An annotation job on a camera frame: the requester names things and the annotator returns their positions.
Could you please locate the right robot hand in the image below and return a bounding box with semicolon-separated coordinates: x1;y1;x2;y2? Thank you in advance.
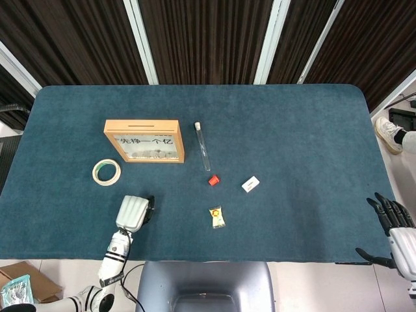
355;192;416;289

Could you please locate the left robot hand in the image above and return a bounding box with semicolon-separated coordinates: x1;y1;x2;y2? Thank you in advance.
115;194;156;233

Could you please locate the pile of silver coins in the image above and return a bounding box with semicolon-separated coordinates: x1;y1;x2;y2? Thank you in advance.
129;148;178;160

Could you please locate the white tape roll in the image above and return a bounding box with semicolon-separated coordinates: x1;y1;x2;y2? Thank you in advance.
92;159;122;187

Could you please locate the yellow snack packet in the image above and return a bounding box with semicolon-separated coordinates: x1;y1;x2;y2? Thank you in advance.
208;205;226;229

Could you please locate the clear glass test tube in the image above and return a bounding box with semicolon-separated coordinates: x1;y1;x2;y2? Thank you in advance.
194;122;212;172

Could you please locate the grey chair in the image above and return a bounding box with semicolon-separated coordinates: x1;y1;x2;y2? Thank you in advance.
135;261;276;312

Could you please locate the person's lower leg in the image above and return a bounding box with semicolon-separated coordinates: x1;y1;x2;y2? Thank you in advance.
393;129;416;153

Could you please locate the cardboard box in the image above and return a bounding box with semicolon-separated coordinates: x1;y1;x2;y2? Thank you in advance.
0;259;63;306

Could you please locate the white sneaker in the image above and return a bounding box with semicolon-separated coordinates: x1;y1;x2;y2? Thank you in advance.
374;116;406;155

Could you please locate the small white box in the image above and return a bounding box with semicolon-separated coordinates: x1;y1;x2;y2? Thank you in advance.
241;176;261;194

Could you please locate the black floor device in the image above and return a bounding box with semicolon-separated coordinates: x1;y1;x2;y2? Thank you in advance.
388;109;416;133

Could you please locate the teal plastic bag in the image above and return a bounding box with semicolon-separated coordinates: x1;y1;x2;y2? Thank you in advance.
0;274;33;308

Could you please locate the blue felt table cover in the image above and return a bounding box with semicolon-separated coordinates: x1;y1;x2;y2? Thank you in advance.
0;83;412;263

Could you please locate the black cable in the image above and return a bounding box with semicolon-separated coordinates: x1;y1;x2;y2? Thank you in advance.
120;263;146;312

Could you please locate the wooden frame coin bank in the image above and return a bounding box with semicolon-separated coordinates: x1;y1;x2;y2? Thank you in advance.
103;119;185;164

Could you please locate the white partition post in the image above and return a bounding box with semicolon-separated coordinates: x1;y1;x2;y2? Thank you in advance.
253;0;292;85
0;40;43;98
122;0;159;85
370;70;416;118
297;0;345;85

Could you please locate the grey corrugated hose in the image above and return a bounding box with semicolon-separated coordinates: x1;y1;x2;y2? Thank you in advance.
0;103;31;115

